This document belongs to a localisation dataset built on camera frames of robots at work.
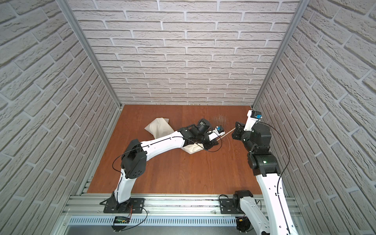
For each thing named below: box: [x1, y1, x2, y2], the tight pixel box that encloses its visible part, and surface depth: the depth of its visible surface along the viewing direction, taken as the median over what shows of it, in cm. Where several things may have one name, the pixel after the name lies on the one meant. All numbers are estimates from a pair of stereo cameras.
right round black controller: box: [235, 216, 251, 233], surface depth 71 cm
